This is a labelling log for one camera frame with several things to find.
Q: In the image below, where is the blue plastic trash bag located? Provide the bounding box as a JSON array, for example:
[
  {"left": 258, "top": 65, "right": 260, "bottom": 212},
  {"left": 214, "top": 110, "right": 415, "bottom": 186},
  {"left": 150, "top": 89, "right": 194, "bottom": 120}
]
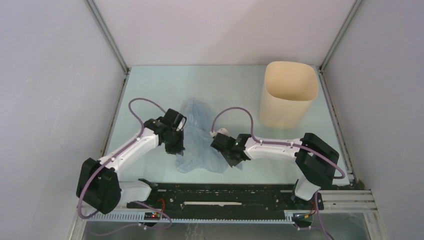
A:
[{"left": 175, "top": 98, "right": 230, "bottom": 174}]

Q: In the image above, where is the beige trash bin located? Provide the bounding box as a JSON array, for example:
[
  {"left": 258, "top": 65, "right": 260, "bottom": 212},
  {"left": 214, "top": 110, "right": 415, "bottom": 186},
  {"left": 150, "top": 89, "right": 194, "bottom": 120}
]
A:
[{"left": 259, "top": 61, "right": 319, "bottom": 130}]

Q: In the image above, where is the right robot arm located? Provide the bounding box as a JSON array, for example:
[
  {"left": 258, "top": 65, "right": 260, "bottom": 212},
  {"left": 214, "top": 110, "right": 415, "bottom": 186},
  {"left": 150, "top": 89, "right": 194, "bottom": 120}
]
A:
[{"left": 210, "top": 128, "right": 346, "bottom": 209}]

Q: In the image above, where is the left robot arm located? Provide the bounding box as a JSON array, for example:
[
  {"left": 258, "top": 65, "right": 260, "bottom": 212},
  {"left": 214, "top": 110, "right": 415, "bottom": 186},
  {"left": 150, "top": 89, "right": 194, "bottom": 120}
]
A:
[{"left": 76, "top": 108, "right": 187, "bottom": 214}]

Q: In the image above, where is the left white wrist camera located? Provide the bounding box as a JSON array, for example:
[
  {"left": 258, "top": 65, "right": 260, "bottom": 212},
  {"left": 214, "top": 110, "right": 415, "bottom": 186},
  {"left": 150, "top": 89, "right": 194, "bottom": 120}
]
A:
[{"left": 176, "top": 117, "right": 187, "bottom": 132}]

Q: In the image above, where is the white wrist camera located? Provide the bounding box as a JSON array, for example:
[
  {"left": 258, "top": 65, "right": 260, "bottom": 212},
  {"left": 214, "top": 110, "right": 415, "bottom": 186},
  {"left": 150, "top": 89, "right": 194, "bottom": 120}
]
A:
[
  {"left": 176, "top": 117, "right": 187, "bottom": 132},
  {"left": 210, "top": 128, "right": 231, "bottom": 138}
]

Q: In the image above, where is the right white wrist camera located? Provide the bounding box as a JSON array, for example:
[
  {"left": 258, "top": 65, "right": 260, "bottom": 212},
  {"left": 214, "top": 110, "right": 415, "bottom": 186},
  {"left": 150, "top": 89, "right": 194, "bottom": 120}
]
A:
[{"left": 210, "top": 128, "right": 231, "bottom": 138}]

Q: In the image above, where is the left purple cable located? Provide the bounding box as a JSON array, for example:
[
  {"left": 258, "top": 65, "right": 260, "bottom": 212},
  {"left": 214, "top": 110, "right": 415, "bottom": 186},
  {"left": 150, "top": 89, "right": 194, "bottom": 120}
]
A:
[{"left": 76, "top": 97, "right": 167, "bottom": 220}]

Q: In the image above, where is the purple cable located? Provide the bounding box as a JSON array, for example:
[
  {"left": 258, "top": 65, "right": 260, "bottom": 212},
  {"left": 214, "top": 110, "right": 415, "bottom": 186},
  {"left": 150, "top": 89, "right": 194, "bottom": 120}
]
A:
[
  {"left": 211, "top": 106, "right": 346, "bottom": 180},
  {"left": 76, "top": 97, "right": 167, "bottom": 220}
]

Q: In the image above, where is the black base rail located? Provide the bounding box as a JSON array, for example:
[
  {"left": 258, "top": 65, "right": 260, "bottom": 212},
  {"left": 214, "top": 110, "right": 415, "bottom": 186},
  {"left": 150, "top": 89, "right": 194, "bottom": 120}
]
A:
[{"left": 79, "top": 181, "right": 379, "bottom": 223}]

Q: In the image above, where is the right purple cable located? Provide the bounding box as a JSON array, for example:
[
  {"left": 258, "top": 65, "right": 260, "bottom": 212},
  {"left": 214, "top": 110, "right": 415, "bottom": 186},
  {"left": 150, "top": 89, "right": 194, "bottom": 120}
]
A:
[{"left": 211, "top": 106, "right": 346, "bottom": 180}]

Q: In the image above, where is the left aluminium frame post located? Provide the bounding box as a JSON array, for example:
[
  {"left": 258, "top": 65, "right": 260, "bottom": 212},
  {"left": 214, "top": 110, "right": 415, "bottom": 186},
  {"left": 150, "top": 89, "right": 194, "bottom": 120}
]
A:
[{"left": 83, "top": 0, "right": 131, "bottom": 97}]

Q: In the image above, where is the aluminium frame post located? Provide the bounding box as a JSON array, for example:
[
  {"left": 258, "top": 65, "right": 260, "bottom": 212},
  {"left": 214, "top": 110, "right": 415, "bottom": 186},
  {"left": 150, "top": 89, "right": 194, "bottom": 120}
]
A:
[
  {"left": 83, "top": 0, "right": 131, "bottom": 97},
  {"left": 317, "top": 0, "right": 367, "bottom": 97}
]

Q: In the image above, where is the right aluminium frame post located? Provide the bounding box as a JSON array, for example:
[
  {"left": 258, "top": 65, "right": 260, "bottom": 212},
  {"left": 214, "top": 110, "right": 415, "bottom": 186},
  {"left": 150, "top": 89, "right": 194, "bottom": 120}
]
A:
[{"left": 317, "top": 0, "right": 367, "bottom": 97}]

